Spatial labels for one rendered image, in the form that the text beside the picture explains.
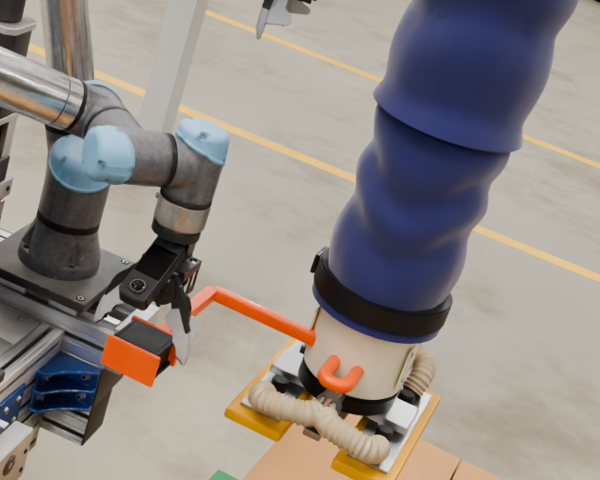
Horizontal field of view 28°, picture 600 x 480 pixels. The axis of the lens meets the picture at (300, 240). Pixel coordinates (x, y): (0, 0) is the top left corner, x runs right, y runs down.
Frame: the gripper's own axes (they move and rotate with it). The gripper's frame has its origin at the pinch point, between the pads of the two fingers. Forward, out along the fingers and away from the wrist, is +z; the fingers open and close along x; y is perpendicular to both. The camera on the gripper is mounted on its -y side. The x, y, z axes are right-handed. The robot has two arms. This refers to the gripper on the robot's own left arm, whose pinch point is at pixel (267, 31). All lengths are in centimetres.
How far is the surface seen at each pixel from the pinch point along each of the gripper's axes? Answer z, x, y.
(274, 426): 45, -52, 33
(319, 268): 21, -41, 30
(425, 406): 45, -27, 54
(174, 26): 79, 246, -101
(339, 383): 33, -52, 40
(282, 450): 98, 22, 27
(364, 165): 2, -42, 31
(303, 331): 33, -41, 31
